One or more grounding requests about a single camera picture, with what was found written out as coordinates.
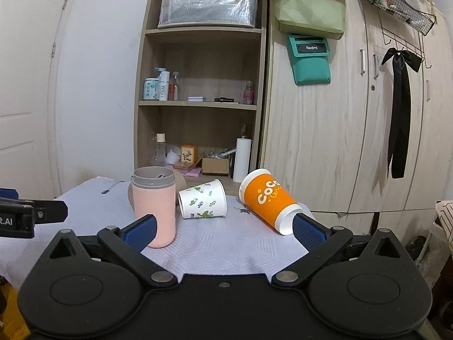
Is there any pink cup with grey rim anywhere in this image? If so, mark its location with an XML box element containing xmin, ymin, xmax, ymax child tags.
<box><xmin>131</xmin><ymin>167</ymin><xmax>176</xmax><ymax>248</ymax></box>

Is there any orange CoCo paper cup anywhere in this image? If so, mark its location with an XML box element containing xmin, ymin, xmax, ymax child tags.
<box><xmin>239</xmin><ymin>169</ymin><xmax>302</xmax><ymax>236</ymax></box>

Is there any white floral paper cup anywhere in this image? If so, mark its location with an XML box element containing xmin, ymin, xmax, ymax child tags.
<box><xmin>178</xmin><ymin>179</ymin><xmax>227</xmax><ymax>220</ymax></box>

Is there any white cup on shelf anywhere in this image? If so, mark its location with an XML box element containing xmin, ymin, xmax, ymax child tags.
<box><xmin>166</xmin><ymin>146</ymin><xmax>181</xmax><ymax>165</ymax></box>

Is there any pink flat box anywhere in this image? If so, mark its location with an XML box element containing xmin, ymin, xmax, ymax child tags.
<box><xmin>183</xmin><ymin>167</ymin><xmax>202</xmax><ymax>177</ymax></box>

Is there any clear bottle beige cap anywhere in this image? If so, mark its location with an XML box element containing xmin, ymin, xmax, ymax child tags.
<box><xmin>155</xmin><ymin>133</ymin><xmax>166</xmax><ymax>167</ymax></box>

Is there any small orange printed box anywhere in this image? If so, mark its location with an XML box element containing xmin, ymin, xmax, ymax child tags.
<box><xmin>180</xmin><ymin>144</ymin><xmax>197</xmax><ymax>164</ymax></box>

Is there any light wood wardrobe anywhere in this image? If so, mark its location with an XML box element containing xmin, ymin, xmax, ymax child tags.
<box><xmin>260</xmin><ymin>0</ymin><xmax>452</xmax><ymax>213</ymax></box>

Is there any brown cardboard box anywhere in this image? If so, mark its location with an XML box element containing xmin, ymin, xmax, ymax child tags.
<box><xmin>202</xmin><ymin>157</ymin><xmax>230</xmax><ymax>176</ymax></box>

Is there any white paper towel roll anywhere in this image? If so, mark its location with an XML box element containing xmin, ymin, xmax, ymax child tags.
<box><xmin>233</xmin><ymin>137</ymin><xmax>252</xmax><ymax>183</ymax></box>

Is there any small white flat box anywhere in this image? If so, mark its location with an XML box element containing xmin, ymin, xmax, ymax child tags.
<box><xmin>187</xmin><ymin>96</ymin><xmax>206</xmax><ymax>102</ymax></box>

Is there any orange small bottle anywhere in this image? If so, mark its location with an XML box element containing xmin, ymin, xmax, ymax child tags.
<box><xmin>169</xmin><ymin>71</ymin><xmax>180</xmax><ymax>101</ymax></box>

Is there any teal wipes canister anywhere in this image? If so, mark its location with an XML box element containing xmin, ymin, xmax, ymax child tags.
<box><xmin>143</xmin><ymin>78</ymin><xmax>160</xmax><ymax>101</ymax></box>

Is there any wooden open shelf unit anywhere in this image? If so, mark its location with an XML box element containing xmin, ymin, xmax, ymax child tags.
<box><xmin>133</xmin><ymin>0</ymin><xmax>270</xmax><ymax>197</ymax></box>

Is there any pink small bottle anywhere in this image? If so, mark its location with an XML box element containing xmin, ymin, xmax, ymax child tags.
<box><xmin>243</xmin><ymin>81</ymin><xmax>254</xmax><ymax>105</ymax></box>

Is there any white lotion bottle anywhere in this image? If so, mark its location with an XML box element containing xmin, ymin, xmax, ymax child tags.
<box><xmin>159</xmin><ymin>70</ymin><xmax>170</xmax><ymax>101</ymax></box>

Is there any teal Redmi pouch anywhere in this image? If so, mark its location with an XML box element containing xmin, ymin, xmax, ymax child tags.
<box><xmin>287</xmin><ymin>34</ymin><xmax>331</xmax><ymax>86</ymax></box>

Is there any white door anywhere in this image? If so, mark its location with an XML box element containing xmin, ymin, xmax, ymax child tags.
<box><xmin>1</xmin><ymin>0</ymin><xmax>65</xmax><ymax>199</ymax></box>

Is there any green cushion box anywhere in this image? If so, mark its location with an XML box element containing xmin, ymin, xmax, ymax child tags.
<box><xmin>274</xmin><ymin>0</ymin><xmax>346</xmax><ymax>40</ymax></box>

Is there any plastic wrapped grey box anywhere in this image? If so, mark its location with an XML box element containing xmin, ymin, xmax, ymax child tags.
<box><xmin>157</xmin><ymin>0</ymin><xmax>258</xmax><ymax>28</ymax></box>

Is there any black wire basket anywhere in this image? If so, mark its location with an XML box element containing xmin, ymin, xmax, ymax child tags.
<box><xmin>367</xmin><ymin>0</ymin><xmax>436</xmax><ymax>36</ymax></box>

